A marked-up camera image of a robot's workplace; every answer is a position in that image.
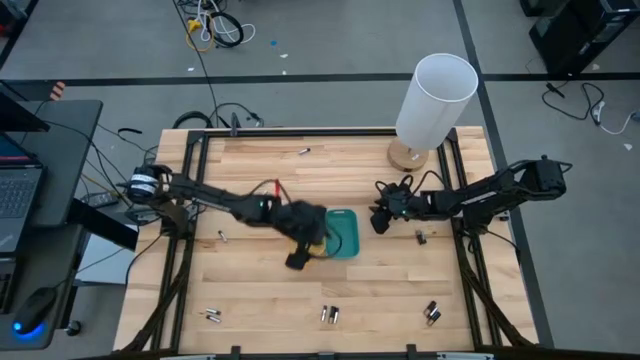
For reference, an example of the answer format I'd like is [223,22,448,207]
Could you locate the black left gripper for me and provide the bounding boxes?
[274,200,331,271]

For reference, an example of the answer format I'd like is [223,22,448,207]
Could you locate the white shade wooden table lamp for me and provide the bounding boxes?
[386,52,480,174]

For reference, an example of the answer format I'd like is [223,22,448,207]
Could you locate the black office desk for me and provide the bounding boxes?
[0,97,140,352]

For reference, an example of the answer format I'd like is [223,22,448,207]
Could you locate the yellow plastic bin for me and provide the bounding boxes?
[288,234,329,259]

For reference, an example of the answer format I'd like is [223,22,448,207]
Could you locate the white floor cable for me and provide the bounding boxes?
[195,0,257,46]

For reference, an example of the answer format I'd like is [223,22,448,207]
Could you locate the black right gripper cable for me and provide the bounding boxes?
[374,169,447,197]

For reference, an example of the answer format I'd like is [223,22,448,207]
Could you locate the black cables behind table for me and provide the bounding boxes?
[172,102,265,132]

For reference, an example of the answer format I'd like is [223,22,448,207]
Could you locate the black laptop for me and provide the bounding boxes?
[0,132,47,261]

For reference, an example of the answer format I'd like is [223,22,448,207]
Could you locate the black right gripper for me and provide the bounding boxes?
[368,183,419,235]

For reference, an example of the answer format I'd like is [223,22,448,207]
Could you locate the teal plastic bin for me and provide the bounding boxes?
[324,208,361,260]

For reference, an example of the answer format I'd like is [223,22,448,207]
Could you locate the coiled black floor cable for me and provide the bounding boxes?
[206,9,246,50]

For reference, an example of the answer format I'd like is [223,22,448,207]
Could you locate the black monitor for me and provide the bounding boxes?
[0,79,51,135]

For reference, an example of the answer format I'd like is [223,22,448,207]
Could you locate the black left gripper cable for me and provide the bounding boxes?
[319,232,345,260]

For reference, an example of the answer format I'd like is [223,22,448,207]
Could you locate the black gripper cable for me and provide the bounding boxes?
[319,232,345,260]
[374,169,447,197]

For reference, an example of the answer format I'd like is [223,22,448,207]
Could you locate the yellow floor cable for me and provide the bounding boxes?
[184,17,217,54]

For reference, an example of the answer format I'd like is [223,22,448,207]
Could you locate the black aluminium table frame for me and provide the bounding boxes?
[119,125,540,360]

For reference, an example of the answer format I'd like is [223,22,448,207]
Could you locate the white cable with adapter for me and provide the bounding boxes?
[591,101,640,136]

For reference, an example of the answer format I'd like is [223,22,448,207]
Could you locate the black floor cable with plug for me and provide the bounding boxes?
[542,81,607,122]

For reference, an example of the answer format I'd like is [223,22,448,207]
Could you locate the black computer tower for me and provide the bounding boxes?
[528,0,640,77]

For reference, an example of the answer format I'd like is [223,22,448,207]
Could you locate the long black floor cable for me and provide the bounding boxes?
[172,0,220,117]

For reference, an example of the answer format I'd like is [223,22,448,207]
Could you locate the black computer mouse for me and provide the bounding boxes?
[12,285,59,336]

